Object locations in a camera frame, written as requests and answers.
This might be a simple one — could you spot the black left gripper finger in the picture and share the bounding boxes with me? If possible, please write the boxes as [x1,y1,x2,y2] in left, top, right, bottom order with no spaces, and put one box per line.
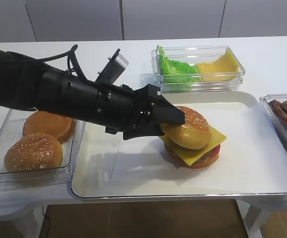
[123,124,164,140]

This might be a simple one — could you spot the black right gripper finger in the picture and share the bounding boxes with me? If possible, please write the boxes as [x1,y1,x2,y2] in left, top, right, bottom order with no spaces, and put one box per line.
[152,95,185,125]

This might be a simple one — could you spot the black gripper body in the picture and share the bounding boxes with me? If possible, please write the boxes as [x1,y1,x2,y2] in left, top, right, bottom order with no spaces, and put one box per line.
[35,70,159,134]

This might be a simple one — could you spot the sesame top bun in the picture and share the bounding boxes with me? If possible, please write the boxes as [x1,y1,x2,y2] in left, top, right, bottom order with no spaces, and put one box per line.
[160,106,212,150]

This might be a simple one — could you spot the sesame bun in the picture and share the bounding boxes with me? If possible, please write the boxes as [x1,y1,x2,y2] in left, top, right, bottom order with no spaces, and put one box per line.
[4,133,63,172]
[160,106,212,150]

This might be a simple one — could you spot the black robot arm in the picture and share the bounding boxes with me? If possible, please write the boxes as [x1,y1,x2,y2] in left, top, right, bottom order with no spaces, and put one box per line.
[0,46,185,140]

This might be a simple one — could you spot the green lettuce leaf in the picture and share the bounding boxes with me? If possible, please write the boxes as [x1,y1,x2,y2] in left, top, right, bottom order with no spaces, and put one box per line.
[157,46,201,83]

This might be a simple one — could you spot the clear lettuce cheese container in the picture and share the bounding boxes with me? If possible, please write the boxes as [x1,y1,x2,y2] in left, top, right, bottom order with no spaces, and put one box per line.
[151,45,245,93]

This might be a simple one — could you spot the yellow cheese slice on burger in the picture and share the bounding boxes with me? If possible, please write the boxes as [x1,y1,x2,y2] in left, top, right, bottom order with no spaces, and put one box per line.
[161,127,227,169]

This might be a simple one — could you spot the plain smooth bun half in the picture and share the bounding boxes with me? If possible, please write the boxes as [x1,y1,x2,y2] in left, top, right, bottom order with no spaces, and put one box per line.
[22,111,75,143]

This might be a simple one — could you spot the brown patty in burger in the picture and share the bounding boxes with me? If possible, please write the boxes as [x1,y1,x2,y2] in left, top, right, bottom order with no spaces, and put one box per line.
[164,144,220,169]

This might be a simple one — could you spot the red tomato slice in burger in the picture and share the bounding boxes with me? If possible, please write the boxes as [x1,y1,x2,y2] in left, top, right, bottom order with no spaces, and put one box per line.
[208,144,220,157]

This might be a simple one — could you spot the bottom burger bun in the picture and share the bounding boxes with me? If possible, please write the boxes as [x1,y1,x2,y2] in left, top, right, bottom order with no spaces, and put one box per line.
[164,145,219,169]

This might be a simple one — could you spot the white serving tray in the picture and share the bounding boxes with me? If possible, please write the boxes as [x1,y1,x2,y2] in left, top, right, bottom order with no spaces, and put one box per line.
[72,91,287,200]

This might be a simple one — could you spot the yellow cheese slice in container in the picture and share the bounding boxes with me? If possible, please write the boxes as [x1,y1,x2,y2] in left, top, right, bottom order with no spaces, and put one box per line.
[196,49,238,82]

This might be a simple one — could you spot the sesame bun in container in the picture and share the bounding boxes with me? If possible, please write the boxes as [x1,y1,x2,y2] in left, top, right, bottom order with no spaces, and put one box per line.
[4,133,63,172]

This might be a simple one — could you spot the clear bun container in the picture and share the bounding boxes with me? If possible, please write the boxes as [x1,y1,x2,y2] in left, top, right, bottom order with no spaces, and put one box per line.
[0,109,85,190]

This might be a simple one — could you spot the white paper sheet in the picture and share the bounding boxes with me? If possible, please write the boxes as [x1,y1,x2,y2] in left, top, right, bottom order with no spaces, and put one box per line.
[109,100,273,188]

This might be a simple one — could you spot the brown patty left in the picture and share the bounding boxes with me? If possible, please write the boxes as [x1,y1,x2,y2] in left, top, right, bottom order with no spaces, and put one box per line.
[268,100,287,127]

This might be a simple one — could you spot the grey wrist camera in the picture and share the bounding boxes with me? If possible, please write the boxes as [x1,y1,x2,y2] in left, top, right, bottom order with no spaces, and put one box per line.
[95,49,129,84]

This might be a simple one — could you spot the black floor cable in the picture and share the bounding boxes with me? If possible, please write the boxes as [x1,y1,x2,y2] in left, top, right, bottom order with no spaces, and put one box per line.
[41,205,52,238]

